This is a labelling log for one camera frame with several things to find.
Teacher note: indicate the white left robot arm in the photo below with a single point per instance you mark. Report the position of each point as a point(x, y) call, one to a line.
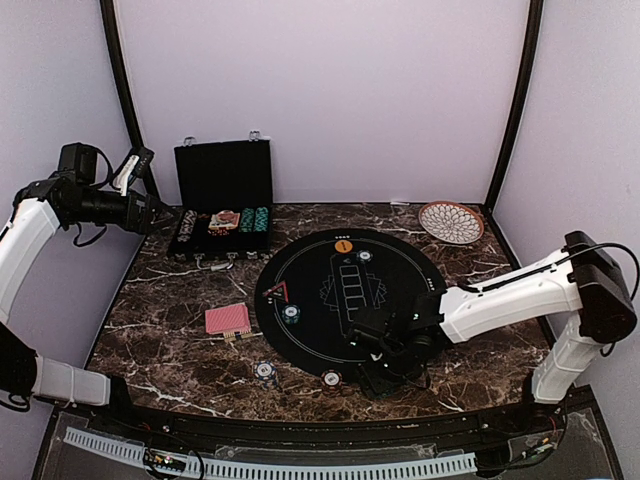
point(39, 285)

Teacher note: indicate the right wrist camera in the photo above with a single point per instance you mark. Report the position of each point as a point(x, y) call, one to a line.
point(368, 335)

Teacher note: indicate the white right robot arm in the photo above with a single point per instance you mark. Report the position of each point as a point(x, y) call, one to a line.
point(580, 279)

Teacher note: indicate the clear round dealer button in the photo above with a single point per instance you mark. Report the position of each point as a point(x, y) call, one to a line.
point(226, 216)

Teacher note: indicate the red card deck on table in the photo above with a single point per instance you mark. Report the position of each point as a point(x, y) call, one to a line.
point(228, 320)

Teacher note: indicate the white slotted cable duct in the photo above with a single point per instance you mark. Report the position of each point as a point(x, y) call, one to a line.
point(248, 463)

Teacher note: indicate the green chip stack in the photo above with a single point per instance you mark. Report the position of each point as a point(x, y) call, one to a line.
point(291, 314)
point(364, 256)

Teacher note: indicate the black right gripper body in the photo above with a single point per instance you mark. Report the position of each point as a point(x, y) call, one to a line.
point(403, 368)

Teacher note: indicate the green and blue chip row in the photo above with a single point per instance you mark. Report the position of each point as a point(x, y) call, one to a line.
point(246, 223)

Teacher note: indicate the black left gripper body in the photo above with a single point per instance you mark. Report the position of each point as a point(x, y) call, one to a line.
point(122, 218)

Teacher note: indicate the gold card box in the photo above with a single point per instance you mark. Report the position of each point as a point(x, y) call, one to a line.
point(240, 336)

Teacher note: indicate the round black poker mat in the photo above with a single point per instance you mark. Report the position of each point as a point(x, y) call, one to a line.
point(330, 287)

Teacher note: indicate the brown poker chip stack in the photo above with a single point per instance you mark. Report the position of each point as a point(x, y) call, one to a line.
point(331, 379)

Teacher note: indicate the teal and blue chip row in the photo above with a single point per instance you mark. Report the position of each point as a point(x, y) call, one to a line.
point(261, 220)

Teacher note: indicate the blue chip stack on table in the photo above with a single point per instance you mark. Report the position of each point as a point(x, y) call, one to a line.
point(266, 375)

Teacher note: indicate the black poker chip case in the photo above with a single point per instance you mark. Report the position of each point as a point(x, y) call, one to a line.
point(218, 176)

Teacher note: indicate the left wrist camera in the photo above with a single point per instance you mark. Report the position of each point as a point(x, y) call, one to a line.
point(78, 162)

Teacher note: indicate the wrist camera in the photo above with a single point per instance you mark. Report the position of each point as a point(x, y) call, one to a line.
point(78, 162)
point(368, 335)

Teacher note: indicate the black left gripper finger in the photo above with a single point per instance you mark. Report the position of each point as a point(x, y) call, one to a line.
point(157, 223)
point(155, 208)

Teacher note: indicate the black right frame post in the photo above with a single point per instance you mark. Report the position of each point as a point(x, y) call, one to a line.
point(526, 64)

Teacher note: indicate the red triangular all-in marker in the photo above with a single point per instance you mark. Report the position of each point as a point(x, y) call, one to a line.
point(277, 292)

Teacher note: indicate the orange round blind button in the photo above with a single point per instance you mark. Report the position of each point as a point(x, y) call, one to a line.
point(343, 246)

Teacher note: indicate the red card deck in case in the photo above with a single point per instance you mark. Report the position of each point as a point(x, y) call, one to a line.
point(214, 225)

